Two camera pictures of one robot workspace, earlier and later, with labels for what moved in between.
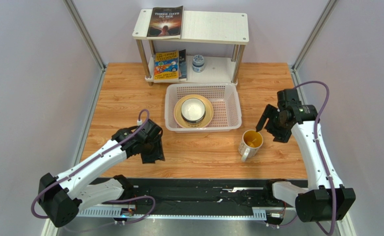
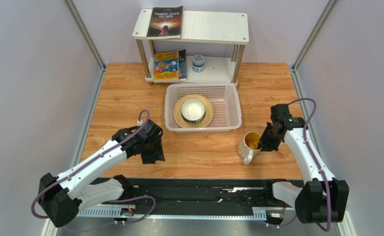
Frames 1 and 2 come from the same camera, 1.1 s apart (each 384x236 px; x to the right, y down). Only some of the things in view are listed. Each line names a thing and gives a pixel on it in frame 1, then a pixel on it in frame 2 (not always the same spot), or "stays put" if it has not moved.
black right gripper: x=276 y=124 to x=269 y=140
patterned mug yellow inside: x=249 y=144 stays put
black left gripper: x=157 y=155 stays put
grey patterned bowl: x=193 y=123 stays put
